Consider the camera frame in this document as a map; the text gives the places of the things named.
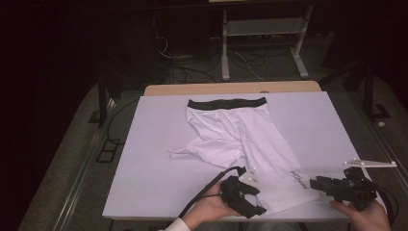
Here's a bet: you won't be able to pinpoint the person's right hand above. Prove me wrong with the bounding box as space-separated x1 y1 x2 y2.
329 199 393 231

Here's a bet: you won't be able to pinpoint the white metal stand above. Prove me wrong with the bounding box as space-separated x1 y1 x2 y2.
220 4 315 81

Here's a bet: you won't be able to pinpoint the black metal stand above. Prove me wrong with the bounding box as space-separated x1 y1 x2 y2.
344 62 392 122
88 71 123 128

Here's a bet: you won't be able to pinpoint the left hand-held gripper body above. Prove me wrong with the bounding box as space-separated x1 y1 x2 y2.
220 167 262 210

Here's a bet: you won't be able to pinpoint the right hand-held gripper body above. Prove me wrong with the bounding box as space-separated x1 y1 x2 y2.
331 159 397 212

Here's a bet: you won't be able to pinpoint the white pants with black waistband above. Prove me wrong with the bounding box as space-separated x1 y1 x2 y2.
169 96 321 216

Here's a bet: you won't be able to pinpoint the person's left hand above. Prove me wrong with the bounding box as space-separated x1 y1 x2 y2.
182 182 244 231

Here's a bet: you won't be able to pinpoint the metal floor rail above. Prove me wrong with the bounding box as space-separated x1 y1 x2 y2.
52 97 117 231
349 90 408 193

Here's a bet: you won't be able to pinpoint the wooden table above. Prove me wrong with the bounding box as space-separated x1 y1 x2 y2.
142 80 322 97

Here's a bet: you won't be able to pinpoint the white board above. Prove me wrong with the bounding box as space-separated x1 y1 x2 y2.
101 90 388 222

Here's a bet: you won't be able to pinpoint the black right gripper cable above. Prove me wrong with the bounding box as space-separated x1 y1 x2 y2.
361 177 399 227

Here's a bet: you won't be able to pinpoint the tangle of floor cables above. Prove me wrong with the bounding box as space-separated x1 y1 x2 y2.
155 35 268 85

